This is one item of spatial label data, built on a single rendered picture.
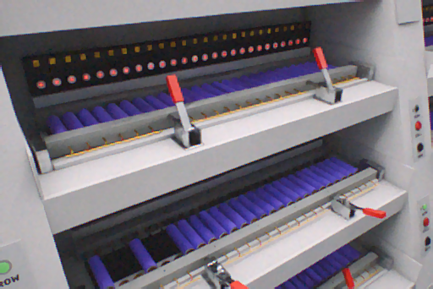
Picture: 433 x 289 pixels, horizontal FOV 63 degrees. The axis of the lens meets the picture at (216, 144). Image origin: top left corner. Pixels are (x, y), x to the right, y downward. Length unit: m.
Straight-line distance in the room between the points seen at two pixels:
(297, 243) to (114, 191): 0.31
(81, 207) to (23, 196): 0.06
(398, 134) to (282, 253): 0.33
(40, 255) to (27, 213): 0.05
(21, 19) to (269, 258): 0.44
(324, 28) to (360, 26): 0.09
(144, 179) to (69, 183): 0.08
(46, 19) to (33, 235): 0.21
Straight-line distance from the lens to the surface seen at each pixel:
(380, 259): 0.87
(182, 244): 0.55
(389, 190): 0.77
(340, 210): 0.66
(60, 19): 0.41
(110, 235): 0.58
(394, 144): 0.76
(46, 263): 0.41
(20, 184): 0.39
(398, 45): 0.74
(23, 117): 0.58
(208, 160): 0.45
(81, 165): 0.43
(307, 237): 0.61
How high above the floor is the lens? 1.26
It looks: 11 degrees down
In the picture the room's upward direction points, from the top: 11 degrees counter-clockwise
